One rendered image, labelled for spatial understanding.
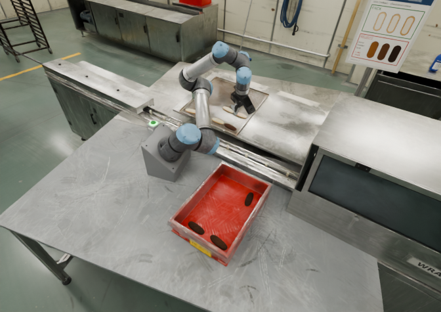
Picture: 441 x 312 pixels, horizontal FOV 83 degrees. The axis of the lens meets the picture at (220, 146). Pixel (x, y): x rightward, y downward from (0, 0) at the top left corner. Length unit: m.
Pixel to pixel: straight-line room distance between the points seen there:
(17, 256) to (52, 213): 1.06
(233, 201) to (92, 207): 0.74
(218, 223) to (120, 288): 1.06
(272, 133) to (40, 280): 1.95
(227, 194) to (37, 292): 1.54
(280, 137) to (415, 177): 0.84
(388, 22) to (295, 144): 0.90
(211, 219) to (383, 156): 0.82
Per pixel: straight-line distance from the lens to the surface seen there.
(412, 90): 2.95
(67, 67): 2.78
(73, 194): 1.59
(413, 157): 1.22
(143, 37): 4.98
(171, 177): 1.45
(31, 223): 1.57
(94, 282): 2.22
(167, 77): 2.56
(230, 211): 1.35
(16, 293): 2.43
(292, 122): 1.81
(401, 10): 1.93
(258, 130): 1.72
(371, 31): 1.95
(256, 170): 1.50
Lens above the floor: 1.94
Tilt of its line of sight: 42 degrees down
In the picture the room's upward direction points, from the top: 3 degrees clockwise
